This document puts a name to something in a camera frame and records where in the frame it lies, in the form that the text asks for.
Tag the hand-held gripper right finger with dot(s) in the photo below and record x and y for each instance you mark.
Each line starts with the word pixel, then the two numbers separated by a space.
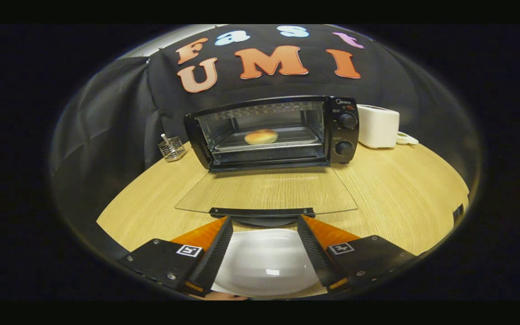
pixel 314 253

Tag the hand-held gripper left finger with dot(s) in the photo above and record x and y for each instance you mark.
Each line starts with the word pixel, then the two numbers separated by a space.
pixel 217 255

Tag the black toaster oven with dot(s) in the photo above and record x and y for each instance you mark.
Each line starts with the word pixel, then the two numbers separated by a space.
pixel 345 135

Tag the round golden bread bun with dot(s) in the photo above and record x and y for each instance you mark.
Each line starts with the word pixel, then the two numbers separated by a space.
pixel 261 136

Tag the white toaster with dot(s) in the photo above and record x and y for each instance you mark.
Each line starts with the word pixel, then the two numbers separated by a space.
pixel 377 126

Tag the white plate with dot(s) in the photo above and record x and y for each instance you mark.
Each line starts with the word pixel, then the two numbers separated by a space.
pixel 264 262

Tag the black backdrop cloth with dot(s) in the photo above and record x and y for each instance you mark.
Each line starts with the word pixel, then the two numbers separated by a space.
pixel 106 126

